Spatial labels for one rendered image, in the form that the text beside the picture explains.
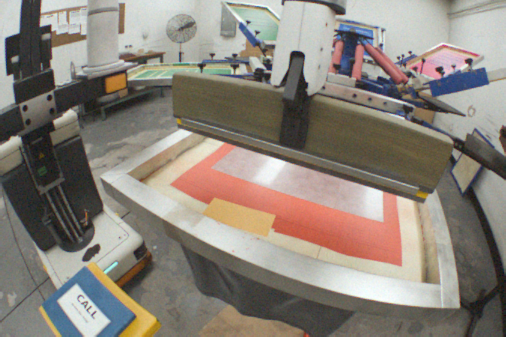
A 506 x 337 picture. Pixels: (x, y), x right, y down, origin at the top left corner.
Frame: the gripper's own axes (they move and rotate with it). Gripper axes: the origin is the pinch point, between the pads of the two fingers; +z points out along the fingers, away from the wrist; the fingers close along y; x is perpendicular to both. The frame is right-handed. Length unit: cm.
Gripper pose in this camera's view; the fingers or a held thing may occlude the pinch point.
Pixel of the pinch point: (297, 125)
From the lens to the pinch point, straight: 29.9
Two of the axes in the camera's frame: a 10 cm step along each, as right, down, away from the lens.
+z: -0.8, 8.8, 4.8
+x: 9.0, 2.7, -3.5
